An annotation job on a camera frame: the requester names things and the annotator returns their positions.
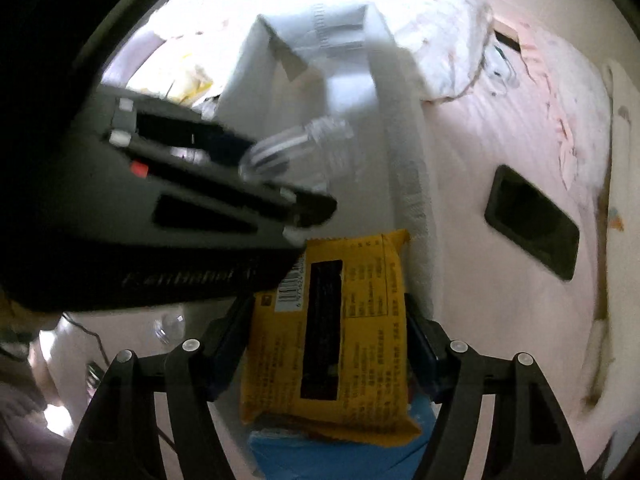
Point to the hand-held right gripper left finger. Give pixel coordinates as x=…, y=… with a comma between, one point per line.
x=230, y=342

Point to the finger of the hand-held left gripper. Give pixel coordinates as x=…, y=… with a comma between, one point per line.
x=225, y=142
x=310, y=210

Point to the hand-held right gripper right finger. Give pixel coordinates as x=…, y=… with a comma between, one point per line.
x=425, y=350

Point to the clear plastic bottle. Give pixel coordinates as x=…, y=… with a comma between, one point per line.
x=280, y=150

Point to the yellow snack packet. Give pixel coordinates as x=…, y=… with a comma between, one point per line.
x=370, y=320

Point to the white storage box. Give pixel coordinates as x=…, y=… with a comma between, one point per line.
x=345, y=85

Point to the blue printed cardboard box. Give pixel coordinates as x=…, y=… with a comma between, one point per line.
x=320, y=460

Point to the small clear plastic piece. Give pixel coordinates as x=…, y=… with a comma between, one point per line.
x=167, y=330

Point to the pale yellow packet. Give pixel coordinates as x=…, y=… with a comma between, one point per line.
x=190, y=85

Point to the black phone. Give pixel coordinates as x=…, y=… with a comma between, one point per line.
x=530, y=220

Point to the small black object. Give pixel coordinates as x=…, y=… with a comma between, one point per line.
x=506, y=42

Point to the white fluffy blanket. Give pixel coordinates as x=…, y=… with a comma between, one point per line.
x=617, y=160

